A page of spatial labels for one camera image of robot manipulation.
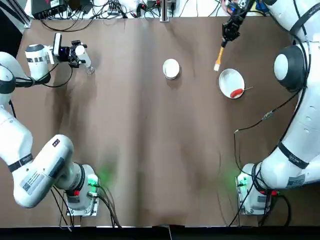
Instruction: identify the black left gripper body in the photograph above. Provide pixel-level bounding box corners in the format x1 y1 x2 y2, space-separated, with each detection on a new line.
59 45 74 63

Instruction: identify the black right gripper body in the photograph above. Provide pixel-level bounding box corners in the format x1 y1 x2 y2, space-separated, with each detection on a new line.
222 14 247 42

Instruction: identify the white oil pot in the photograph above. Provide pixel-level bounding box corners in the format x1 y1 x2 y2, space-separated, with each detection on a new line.
74 44 95 75

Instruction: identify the orange oil brush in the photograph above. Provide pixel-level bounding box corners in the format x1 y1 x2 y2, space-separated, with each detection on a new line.
213 41 226 72

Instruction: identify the white bowl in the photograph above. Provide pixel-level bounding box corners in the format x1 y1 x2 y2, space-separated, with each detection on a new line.
162 58 181 81

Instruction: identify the black adapter box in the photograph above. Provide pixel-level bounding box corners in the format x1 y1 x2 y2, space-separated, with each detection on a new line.
67 0 94 13

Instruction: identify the white plate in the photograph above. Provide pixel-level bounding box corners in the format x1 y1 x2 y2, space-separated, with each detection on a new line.
218 68 246 100

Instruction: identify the black router box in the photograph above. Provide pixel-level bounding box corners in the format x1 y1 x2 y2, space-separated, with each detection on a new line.
31 0 68 20

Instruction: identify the red sausage on stick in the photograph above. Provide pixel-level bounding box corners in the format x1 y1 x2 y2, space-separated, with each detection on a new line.
229 86 254 99

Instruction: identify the aluminium corner rail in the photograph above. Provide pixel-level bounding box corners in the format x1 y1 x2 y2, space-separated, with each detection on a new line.
13 3 32 29

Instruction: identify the aluminium frame post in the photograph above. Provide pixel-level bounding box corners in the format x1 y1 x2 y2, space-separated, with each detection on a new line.
159 0 172 23

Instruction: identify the black dangling connector cable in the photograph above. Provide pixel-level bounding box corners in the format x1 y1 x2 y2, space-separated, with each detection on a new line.
233 84 307 181

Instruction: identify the black base cable bundle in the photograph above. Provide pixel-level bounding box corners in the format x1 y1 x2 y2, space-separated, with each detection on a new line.
226 174 292 227
49 183 123 229

